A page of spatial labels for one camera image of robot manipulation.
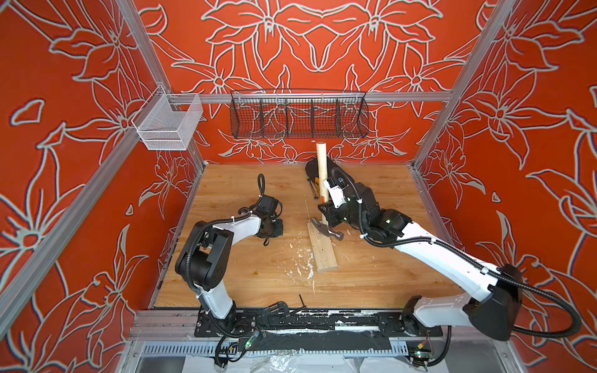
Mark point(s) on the wooden handle claw hammer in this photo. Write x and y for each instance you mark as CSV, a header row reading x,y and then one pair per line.
x,y
322,225

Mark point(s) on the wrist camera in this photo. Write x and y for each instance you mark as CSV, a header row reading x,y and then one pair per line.
x,y
335,193
269,206

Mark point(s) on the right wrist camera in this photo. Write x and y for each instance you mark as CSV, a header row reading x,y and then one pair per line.
x,y
335,193

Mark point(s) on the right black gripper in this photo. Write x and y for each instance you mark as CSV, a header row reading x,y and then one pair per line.
x,y
333,213

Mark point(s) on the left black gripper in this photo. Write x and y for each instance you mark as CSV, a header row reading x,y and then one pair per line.
x,y
278,231

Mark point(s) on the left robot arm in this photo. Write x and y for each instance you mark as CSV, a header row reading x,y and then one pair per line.
x,y
204,258

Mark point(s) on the black tool case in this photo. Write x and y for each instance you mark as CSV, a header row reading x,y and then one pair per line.
x,y
338,176

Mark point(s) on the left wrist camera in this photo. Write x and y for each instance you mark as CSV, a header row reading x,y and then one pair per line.
x,y
269,206

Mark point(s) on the black wire wall basket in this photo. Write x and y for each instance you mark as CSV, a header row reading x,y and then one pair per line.
x,y
298,114

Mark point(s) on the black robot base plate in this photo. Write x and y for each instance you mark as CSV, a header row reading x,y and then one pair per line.
x,y
280,318

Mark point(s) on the screwdriver beside case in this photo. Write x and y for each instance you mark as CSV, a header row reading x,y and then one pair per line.
x,y
313,189

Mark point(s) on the white wire mesh basket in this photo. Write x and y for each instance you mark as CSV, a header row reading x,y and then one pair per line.
x,y
168,122

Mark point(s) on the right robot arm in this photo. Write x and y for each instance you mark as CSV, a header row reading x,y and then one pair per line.
x,y
492,296

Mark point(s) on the light wooden block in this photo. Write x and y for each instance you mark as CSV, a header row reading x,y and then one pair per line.
x,y
323,251

